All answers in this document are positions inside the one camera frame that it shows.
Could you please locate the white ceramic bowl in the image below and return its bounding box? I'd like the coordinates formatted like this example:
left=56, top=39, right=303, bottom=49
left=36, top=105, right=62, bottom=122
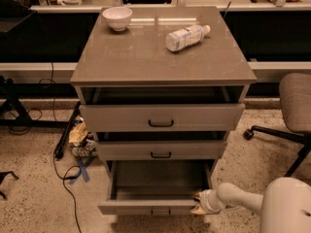
left=102, top=7, right=132, bottom=31

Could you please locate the grey middle drawer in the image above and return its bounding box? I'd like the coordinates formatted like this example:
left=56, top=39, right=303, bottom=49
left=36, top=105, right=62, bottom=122
left=95, top=140, right=226, bottom=160

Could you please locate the grey bottom drawer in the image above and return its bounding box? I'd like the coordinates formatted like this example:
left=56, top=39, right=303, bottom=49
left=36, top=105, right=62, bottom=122
left=98, top=160, right=212, bottom=216

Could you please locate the grey office chair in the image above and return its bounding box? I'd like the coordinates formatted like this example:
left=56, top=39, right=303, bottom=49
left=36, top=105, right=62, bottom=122
left=243, top=73, right=311, bottom=177

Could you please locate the black power strip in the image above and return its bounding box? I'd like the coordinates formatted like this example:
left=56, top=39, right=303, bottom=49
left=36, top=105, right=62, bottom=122
left=53, top=102, right=80, bottom=159

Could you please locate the black desk leg frame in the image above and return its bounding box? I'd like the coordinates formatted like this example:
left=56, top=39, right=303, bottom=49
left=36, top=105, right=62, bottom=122
left=0, top=75, right=69, bottom=130

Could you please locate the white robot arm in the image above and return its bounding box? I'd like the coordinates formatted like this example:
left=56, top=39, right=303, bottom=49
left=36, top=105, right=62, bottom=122
left=191, top=177, right=311, bottom=233

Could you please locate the grey drawer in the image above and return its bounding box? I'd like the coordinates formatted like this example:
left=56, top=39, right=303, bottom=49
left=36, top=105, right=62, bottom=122
left=80, top=104, right=245, bottom=132
left=98, top=160, right=212, bottom=216
left=95, top=140, right=226, bottom=160

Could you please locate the black floor cable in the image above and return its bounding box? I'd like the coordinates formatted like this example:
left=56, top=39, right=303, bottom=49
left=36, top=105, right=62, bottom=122
left=52, top=152, right=84, bottom=233

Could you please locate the grey top drawer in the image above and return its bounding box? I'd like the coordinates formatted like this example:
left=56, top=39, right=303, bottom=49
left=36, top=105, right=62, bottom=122
left=80, top=104, right=245, bottom=132

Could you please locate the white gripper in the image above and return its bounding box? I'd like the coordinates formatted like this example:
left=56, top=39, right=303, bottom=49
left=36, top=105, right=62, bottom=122
left=190, top=189, right=226, bottom=215

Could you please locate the blue tape cross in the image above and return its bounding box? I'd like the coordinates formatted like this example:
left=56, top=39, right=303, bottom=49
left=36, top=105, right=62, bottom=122
left=68, top=156, right=95, bottom=184

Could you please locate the white plastic bottle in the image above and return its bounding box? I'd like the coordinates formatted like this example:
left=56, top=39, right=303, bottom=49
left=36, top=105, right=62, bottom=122
left=165, top=25, right=211, bottom=52

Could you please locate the grey drawer cabinet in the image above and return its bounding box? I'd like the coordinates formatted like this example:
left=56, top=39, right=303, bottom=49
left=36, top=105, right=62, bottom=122
left=70, top=6, right=258, bottom=186

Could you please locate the black clip on floor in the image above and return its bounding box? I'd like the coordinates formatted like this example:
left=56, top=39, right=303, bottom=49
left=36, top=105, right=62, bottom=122
left=0, top=171, right=19, bottom=200

